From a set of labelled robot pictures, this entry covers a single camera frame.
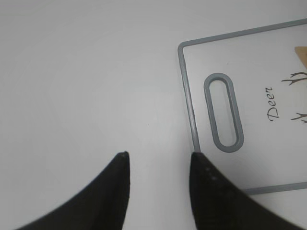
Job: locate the grey-rimmed deer cutting board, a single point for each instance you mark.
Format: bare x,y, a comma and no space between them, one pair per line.
246,94

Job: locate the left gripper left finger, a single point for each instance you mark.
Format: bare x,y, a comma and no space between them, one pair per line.
101,205

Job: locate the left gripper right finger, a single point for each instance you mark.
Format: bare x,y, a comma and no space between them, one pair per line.
217,204

